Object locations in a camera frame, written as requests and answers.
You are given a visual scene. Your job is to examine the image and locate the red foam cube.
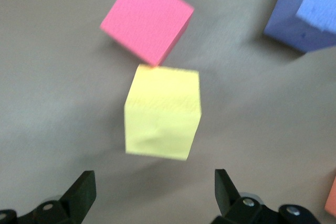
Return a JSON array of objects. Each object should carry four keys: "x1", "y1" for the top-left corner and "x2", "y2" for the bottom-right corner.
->
[{"x1": 99, "y1": 0, "x2": 195, "y2": 67}]

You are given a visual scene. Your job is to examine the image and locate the yellow foam cube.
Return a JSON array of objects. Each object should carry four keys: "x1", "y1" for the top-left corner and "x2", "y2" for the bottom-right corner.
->
[{"x1": 123, "y1": 63, "x2": 203, "y2": 161}]

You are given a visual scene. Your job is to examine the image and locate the orange foam cube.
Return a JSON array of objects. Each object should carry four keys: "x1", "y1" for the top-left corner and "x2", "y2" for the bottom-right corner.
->
[{"x1": 324, "y1": 175, "x2": 336, "y2": 218}]

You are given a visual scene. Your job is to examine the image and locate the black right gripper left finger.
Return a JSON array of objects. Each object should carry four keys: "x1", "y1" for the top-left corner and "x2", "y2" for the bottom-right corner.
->
[{"x1": 0, "y1": 170, "x2": 97, "y2": 224}]

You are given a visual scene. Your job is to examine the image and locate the purple foam cube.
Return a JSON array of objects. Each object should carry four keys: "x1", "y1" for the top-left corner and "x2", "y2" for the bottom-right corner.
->
[{"x1": 263, "y1": 0, "x2": 336, "y2": 54}]

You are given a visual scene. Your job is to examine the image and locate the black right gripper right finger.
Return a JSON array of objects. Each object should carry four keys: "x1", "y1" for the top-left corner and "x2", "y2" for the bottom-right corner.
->
[{"x1": 209, "y1": 168, "x2": 320, "y2": 224}]

